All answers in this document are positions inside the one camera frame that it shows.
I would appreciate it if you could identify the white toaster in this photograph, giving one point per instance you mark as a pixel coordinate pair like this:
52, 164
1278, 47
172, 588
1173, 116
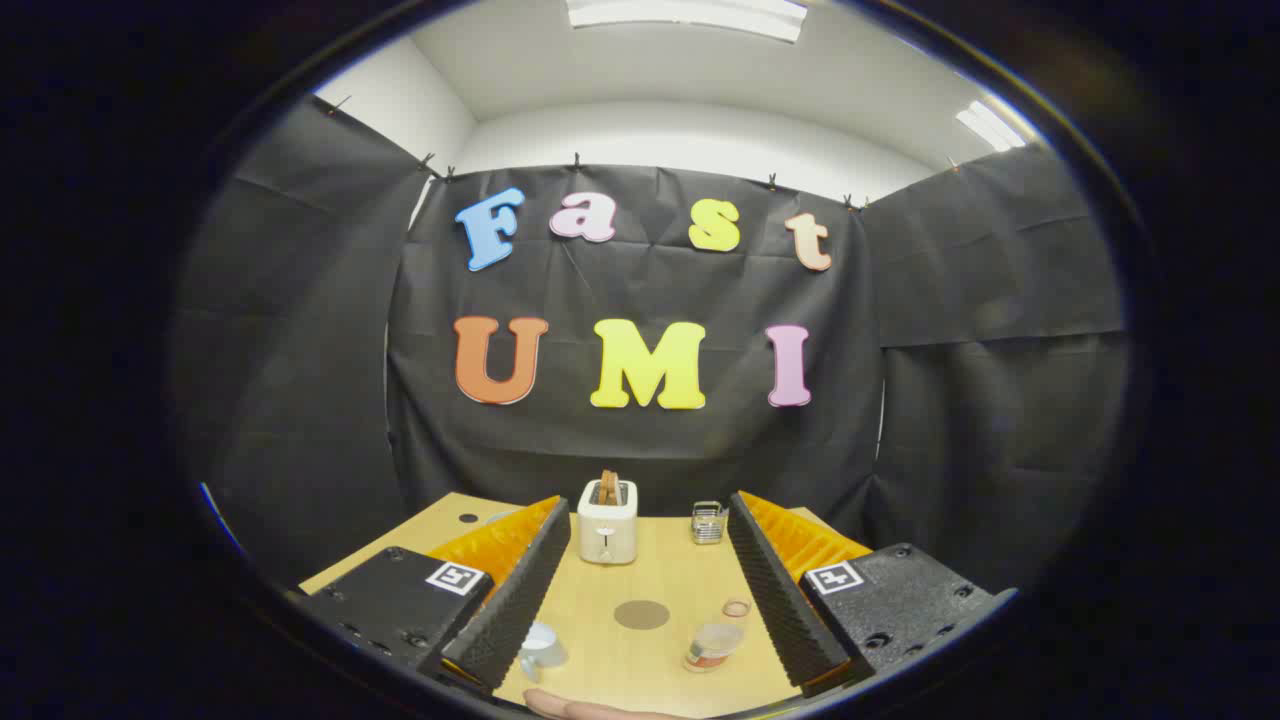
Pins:
607, 535

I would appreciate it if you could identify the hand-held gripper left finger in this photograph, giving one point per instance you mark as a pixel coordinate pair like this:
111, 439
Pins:
520, 600

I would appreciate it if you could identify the brown round coaster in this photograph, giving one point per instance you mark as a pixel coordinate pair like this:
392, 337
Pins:
641, 614

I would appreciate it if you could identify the long ceiling light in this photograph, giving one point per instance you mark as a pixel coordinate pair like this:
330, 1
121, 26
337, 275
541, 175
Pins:
690, 12

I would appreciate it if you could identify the clear plastic juice bottle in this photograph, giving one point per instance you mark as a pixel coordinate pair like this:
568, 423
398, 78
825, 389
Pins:
715, 642

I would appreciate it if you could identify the small ceiling light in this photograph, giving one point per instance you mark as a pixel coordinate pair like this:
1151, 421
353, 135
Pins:
990, 125

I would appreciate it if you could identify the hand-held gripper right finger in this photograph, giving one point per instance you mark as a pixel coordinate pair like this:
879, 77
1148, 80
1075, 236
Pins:
780, 600

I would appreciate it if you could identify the white cup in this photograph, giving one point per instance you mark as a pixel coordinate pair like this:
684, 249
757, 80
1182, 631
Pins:
540, 645

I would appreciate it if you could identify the wooden table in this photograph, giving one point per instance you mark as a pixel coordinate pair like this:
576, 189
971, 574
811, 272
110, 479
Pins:
655, 575

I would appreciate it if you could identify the brown toast slice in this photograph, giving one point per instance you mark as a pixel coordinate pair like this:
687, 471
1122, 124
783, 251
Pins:
607, 487

